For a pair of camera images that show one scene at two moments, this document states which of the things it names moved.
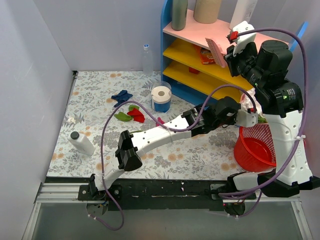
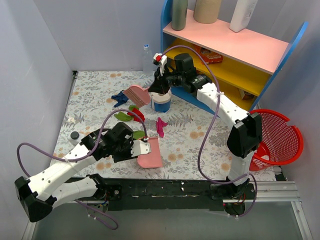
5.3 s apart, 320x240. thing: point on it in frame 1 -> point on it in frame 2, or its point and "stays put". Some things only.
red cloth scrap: x=138 y=115 stays put
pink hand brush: x=219 y=54 -> x=140 y=95
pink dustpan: x=243 y=97 -> x=154 y=158
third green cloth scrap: x=123 y=117 stays put
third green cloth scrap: x=131 y=107 stays put
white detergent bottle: x=243 y=11 stays put
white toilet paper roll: x=161 y=94 stays put
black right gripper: x=231 y=61 -> x=159 y=82
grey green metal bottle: x=179 y=14 stays put
